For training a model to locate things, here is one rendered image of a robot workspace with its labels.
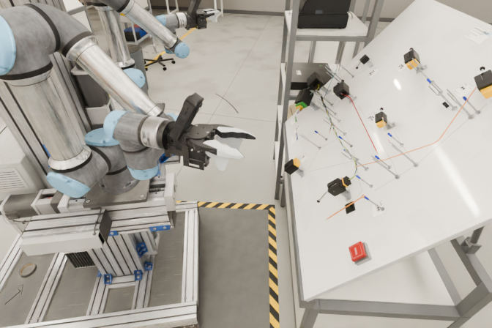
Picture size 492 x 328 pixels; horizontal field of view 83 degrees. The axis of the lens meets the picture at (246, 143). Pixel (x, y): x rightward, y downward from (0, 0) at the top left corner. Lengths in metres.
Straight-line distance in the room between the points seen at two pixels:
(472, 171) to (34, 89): 1.17
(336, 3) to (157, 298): 2.01
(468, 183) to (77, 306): 1.99
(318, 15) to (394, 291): 1.45
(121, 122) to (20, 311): 1.71
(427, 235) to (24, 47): 1.12
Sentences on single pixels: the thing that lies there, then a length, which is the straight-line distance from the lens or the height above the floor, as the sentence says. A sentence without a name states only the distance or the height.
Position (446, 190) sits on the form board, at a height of 1.34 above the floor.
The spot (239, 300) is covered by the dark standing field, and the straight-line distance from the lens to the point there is 2.11.
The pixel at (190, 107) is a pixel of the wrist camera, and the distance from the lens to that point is 0.59.
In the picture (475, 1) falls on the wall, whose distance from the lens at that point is 9.15.
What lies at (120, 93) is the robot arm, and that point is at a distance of 0.85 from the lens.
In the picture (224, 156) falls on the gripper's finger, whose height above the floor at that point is 1.58.
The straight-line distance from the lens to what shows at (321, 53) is 4.15.
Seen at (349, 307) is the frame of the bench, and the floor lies 0.80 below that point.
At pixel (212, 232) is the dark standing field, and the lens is 2.38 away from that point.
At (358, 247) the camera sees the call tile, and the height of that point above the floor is 1.12.
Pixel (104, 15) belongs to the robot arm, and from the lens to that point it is 1.51.
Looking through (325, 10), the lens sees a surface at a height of 1.57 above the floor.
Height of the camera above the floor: 1.95
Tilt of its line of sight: 38 degrees down
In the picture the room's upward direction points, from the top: straight up
